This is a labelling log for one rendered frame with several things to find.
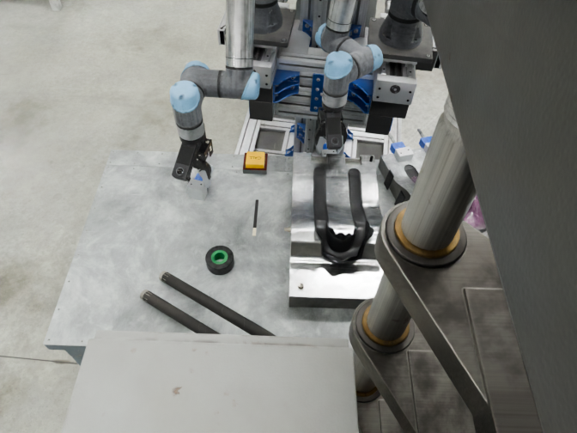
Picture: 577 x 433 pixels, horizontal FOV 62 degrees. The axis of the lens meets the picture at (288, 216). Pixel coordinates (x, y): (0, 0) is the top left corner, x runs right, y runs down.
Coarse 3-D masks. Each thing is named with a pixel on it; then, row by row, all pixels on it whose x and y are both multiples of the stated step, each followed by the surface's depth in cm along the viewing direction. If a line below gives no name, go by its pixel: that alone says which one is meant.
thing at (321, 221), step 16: (320, 176) 149; (352, 176) 149; (320, 192) 145; (352, 192) 145; (320, 208) 141; (352, 208) 141; (320, 224) 133; (368, 224) 131; (320, 240) 127; (336, 240) 129; (352, 240) 130; (336, 256) 132; (352, 256) 132
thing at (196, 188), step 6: (198, 174) 153; (192, 180) 150; (198, 180) 150; (186, 186) 148; (192, 186) 148; (198, 186) 148; (204, 186) 150; (192, 192) 150; (198, 192) 149; (204, 192) 151; (198, 198) 151
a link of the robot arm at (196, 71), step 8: (192, 64) 132; (200, 64) 133; (184, 72) 131; (192, 72) 130; (200, 72) 130; (208, 72) 130; (216, 72) 130; (184, 80) 129; (192, 80) 128; (200, 80) 130; (208, 80) 130; (216, 80) 130; (200, 88) 129; (208, 88) 131; (216, 88) 130; (208, 96) 133; (216, 96) 133
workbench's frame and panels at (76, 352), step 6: (48, 348) 124; (54, 348) 124; (60, 348) 124; (66, 348) 124; (72, 348) 124; (78, 348) 124; (84, 348) 124; (72, 354) 133; (78, 354) 132; (78, 360) 136
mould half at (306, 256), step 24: (312, 168) 149; (336, 168) 150; (360, 168) 150; (312, 192) 144; (336, 192) 144; (312, 216) 134; (336, 216) 135; (312, 240) 128; (312, 264) 132; (336, 264) 132; (360, 264) 132; (312, 288) 127; (336, 288) 127; (360, 288) 128
